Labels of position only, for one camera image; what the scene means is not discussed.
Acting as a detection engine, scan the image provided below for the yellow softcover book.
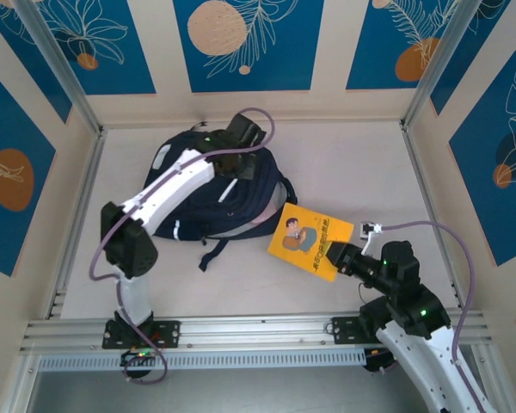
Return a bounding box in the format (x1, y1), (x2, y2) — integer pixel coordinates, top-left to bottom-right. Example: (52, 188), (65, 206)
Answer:
(267, 201), (356, 284)

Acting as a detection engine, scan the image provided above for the navy blue student backpack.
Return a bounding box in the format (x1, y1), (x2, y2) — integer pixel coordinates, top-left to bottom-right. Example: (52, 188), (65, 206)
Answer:
(148, 122), (300, 273)

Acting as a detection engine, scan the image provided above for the aluminium front leg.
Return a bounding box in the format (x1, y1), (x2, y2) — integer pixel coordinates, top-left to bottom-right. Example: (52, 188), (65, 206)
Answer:
(0, 350), (40, 413)

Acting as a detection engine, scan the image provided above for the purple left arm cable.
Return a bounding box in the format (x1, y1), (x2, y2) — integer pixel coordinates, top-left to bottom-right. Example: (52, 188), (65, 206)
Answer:
(89, 107), (277, 385)

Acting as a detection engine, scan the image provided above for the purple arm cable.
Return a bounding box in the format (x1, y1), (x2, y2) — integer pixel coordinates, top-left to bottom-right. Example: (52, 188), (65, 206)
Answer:
(89, 107), (277, 385)
(376, 220), (487, 413)

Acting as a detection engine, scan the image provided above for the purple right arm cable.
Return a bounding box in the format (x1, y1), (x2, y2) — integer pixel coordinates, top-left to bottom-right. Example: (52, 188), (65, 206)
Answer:
(376, 220), (487, 413)

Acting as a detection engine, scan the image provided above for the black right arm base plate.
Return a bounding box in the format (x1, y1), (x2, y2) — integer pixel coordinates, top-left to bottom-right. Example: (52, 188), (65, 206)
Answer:
(331, 316), (365, 345)

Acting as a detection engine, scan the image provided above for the aluminium side rail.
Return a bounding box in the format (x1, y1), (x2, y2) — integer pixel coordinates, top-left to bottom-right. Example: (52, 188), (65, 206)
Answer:
(402, 122), (468, 311)
(46, 127), (109, 320)

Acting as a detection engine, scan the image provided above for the aluminium mounting rail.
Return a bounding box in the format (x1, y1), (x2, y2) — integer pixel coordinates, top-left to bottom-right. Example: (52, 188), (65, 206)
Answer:
(19, 310), (495, 353)

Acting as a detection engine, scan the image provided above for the white slotted cable duct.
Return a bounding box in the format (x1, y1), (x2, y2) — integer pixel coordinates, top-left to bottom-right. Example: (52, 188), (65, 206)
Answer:
(37, 348), (366, 372)

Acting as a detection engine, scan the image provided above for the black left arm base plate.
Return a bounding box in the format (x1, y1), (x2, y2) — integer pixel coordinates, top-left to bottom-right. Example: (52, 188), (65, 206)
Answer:
(101, 320), (182, 350)

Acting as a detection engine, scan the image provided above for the aluminium frame post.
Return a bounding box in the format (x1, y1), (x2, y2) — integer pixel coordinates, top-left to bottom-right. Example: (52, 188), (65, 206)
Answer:
(13, 0), (103, 135)
(402, 0), (485, 130)

